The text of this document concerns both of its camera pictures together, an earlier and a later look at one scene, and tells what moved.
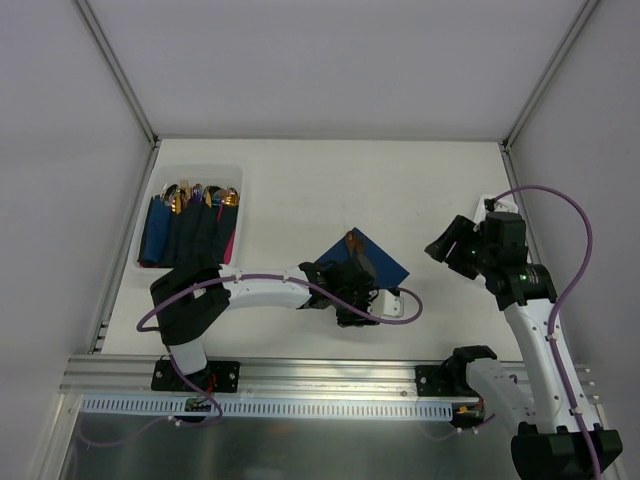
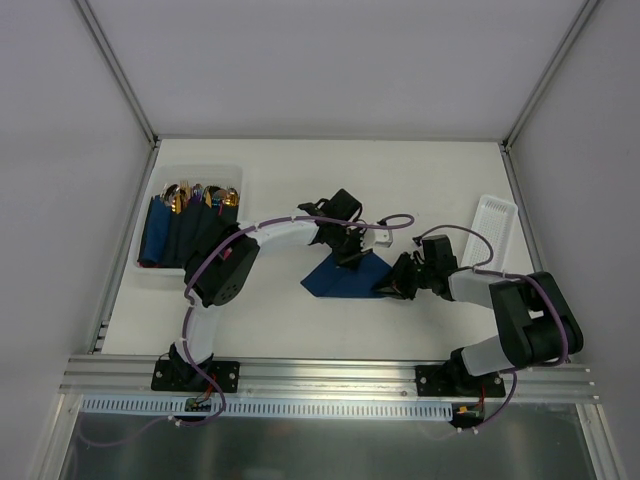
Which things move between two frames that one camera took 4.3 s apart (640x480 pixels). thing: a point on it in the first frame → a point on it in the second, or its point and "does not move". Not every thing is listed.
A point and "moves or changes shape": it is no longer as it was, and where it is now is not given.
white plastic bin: [230, 176] does not move
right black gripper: [463, 248] → [405, 273]
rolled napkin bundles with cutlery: [186, 226] does not move
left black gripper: [353, 279] → [347, 252]
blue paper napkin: [386, 271] moves or changes shape
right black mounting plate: [443, 381] does not move
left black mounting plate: [217, 376] does not move
